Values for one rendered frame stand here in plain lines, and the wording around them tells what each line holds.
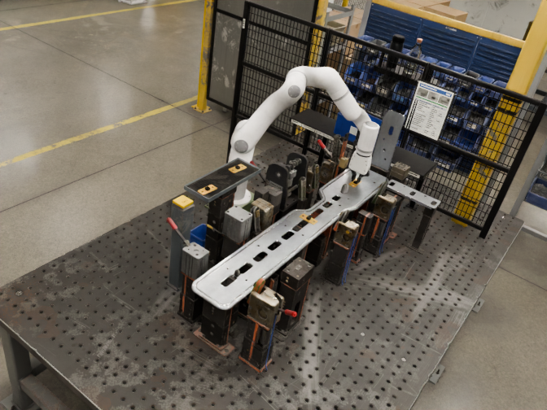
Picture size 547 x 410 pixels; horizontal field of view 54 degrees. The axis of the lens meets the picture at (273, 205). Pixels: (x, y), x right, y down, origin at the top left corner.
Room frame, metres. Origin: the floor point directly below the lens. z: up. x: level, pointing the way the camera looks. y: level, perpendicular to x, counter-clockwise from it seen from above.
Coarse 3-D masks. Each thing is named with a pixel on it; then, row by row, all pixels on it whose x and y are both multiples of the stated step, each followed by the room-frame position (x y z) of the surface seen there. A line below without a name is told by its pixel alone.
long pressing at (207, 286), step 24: (336, 192) 2.31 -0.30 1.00; (360, 192) 2.35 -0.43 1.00; (288, 216) 2.02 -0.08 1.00; (336, 216) 2.09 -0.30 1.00; (264, 240) 1.81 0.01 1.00; (288, 240) 1.84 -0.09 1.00; (312, 240) 1.88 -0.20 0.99; (240, 264) 1.63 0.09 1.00; (264, 264) 1.65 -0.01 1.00; (192, 288) 1.45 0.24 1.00; (216, 288) 1.47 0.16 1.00; (240, 288) 1.49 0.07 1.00
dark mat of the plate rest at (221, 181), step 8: (240, 160) 2.17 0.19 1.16; (224, 168) 2.07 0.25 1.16; (248, 168) 2.11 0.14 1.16; (256, 168) 2.12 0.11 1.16; (208, 176) 1.99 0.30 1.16; (216, 176) 2.00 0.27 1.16; (224, 176) 2.01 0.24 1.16; (232, 176) 2.02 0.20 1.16; (240, 176) 2.03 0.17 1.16; (192, 184) 1.90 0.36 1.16; (200, 184) 1.91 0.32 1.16; (208, 184) 1.92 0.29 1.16; (216, 184) 1.93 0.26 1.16; (224, 184) 1.94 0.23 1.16; (232, 184) 1.95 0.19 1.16; (216, 192) 1.87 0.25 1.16
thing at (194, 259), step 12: (192, 252) 1.58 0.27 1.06; (204, 252) 1.59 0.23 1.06; (192, 264) 1.56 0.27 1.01; (204, 264) 1.58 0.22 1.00; (192, 276) 1.56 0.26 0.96; (180, 300) 1.59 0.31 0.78; (192, 300) 1.56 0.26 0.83; (180, 312) 1.58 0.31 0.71; (192, 312) 1.55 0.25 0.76; (192, 324) 1.54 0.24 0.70
